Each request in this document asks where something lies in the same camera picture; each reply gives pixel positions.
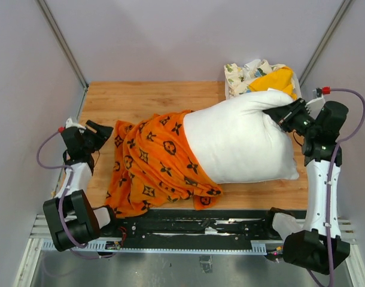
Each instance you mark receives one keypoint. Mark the white pillow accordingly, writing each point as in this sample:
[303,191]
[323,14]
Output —
[234,141]

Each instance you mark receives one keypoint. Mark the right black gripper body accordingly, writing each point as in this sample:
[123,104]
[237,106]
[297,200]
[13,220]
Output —
[299,120]

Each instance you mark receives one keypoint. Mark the white plastic basket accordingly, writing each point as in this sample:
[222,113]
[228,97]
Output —
[293,81]

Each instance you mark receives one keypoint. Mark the white slotted cable duct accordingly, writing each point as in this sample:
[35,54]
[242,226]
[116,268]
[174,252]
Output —
[178,245]

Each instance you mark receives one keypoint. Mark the left aluminium frame post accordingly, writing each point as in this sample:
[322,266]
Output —
[52,23]

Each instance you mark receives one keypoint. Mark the white printed cloth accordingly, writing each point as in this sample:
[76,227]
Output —
[239,78]

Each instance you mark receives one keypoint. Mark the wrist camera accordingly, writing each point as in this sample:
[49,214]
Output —
[316,104]
[70,122]

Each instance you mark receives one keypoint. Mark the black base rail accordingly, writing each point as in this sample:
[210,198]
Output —
[252,225]

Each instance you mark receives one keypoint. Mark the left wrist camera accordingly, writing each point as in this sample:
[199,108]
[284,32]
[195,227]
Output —
[70,122]

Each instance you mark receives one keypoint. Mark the aluminium frame post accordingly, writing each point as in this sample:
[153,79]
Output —
[337,19]
[52,23]

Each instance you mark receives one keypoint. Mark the yellow cloth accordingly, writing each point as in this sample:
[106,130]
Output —
[277,80]

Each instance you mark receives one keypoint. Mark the right aluminium frame post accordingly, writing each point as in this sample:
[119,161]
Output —
[337,19]

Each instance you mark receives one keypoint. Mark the orange patterned pillowcase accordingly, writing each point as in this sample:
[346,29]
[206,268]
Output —
[154,165]

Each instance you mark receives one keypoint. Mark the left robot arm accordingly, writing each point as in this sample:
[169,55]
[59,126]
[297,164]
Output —
[71,220]

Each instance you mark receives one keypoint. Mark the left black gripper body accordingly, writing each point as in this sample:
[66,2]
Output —
[89,146]

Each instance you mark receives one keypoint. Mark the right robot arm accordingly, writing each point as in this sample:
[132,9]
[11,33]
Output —
[317,244]

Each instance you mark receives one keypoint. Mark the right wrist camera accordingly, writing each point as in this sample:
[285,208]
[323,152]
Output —
[316,104]

